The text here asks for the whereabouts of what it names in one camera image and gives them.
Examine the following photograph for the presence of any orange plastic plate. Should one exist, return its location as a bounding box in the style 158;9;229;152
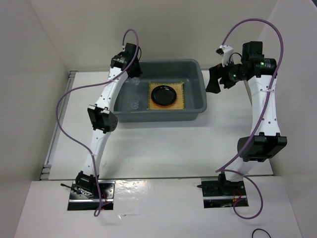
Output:
150;85;178;108

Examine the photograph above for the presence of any black round plate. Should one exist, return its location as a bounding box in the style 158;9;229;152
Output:
151;85;178;106

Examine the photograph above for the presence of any black cable loop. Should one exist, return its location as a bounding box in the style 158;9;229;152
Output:
252;228;271;238

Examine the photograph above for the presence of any grey plastic bin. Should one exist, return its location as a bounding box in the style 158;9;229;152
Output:
113;59;207;123

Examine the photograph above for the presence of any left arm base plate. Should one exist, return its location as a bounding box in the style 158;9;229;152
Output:
60;180;115;211

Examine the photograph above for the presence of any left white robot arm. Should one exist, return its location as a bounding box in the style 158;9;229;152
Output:
75;43;142;198

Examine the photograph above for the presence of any square bamboo mat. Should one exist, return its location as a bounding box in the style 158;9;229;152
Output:
148;82;185;110

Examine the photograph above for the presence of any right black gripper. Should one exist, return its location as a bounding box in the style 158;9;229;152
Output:
206;57;247;93

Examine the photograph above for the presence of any aluminium table edge rail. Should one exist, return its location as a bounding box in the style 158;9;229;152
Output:
39;71;77;180

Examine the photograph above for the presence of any clear glass cup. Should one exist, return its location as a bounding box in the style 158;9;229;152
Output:
127;77;140;85
128;94;140;110

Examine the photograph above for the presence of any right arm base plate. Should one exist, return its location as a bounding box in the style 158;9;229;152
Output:
197;178;249;208

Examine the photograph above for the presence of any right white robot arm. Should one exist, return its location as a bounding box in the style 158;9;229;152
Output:
206;41;287;195

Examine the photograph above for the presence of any purple cable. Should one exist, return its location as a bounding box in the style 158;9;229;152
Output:
55;29;139;217
214;17;284;220

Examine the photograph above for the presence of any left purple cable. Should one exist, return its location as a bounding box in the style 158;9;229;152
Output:
55;29;139;217

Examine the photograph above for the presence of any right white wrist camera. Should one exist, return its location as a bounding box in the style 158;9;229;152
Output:
216;45;234;67

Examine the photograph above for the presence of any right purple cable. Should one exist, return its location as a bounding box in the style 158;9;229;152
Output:
214;17;284;220

